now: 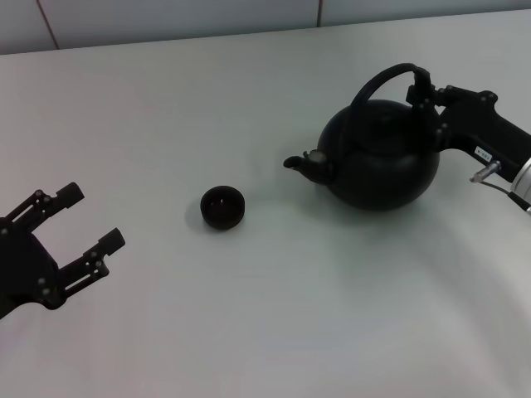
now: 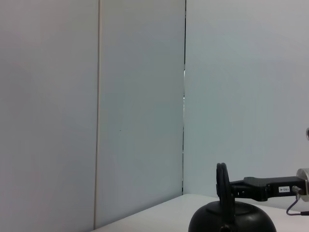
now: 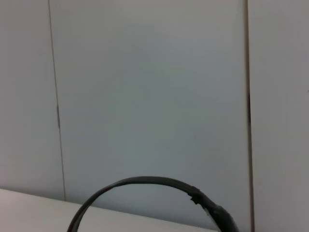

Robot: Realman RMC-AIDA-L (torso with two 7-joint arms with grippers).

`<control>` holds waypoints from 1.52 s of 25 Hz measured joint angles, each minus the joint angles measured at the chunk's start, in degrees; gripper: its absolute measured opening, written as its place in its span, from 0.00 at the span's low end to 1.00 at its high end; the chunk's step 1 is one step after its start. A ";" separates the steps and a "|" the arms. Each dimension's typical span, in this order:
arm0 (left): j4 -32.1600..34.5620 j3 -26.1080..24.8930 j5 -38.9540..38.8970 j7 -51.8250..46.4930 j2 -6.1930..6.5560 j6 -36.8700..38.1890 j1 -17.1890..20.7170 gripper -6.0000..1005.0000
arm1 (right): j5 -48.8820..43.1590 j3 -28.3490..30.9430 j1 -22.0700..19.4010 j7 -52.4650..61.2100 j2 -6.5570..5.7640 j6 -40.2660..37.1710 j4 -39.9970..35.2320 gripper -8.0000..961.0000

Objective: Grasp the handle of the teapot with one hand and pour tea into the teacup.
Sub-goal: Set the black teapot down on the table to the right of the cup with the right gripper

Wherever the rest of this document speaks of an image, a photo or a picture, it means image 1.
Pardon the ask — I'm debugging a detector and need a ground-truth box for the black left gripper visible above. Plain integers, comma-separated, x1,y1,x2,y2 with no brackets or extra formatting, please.
0,181,126,320

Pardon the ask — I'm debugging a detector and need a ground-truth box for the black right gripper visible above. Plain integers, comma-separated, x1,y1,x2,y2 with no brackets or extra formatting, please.
405,81,531,183

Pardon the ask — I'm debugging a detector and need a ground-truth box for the black round teapot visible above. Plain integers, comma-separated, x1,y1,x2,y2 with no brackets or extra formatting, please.
283,62,441,212

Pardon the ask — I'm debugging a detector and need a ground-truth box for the small black teacup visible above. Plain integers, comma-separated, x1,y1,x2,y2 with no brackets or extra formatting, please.
200,186,246,231

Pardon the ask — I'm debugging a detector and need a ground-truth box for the white backdrop panel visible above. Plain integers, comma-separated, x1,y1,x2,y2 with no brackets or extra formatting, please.
0,0,531,56

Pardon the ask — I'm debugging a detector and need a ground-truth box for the black gripper cable with plug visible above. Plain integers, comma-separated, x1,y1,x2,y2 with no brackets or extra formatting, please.
469,159,531,213

